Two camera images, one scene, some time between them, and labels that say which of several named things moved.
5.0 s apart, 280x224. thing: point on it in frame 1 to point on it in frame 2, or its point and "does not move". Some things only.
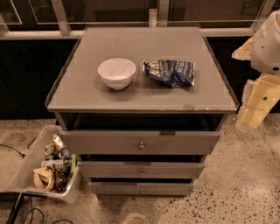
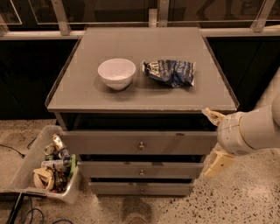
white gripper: x=267 y=53 to x=229 y=132
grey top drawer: x=142 y=143 does not move
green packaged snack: x=73 y=164 does not move
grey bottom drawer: x=141 y=188 does not move
